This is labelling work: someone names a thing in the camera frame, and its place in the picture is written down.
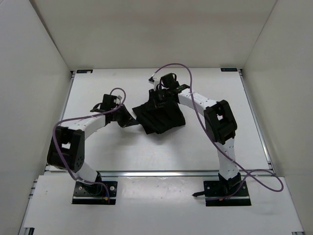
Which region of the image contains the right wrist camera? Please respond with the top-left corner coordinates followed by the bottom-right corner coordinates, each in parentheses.
top-left (148, 73), bottom-right (160, 87)

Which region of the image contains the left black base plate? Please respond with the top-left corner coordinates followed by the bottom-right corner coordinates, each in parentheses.
top-left (72, 181), bottom-right (118, 205)

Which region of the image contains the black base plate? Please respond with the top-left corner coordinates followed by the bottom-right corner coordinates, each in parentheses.
top-left (72, 181), bottom-right (118, 205)
top-left (192, 181), bottom-right (252, 207)

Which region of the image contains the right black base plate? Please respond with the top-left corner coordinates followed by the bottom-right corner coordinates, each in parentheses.
top-left (192, 181), bottom-right (252, 207)

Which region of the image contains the blue label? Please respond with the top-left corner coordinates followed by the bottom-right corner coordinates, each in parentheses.
top-left (221, 68), bottom-right (238, 72)
top-left (76, 70), bottom-right (93, 74)

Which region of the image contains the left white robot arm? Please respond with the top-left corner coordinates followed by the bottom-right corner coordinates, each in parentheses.
top-left (47, 94), bottom-right (139, 195)

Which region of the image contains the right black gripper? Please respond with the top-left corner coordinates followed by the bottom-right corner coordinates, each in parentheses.
top-left (146, 89), bottom-right (171, 112)

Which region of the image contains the right blue label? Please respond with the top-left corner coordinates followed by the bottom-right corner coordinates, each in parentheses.
top-left (221, 68), bottom-right (238, 72)

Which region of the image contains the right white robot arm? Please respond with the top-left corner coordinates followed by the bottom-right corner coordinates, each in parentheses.
top-left (148, 73), bottom-right (241, 196)

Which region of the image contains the left blue label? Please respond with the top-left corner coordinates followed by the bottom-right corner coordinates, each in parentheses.
top-left (76, 70), bottom-right (93, 74)

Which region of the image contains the black skirt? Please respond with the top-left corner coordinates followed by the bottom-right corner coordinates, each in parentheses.
top-left (132, 101), bottom-right (186, 135)

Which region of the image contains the aluminium rail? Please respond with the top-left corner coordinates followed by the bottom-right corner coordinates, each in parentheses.
top-left (100, 170), bottom-right (218, 177)

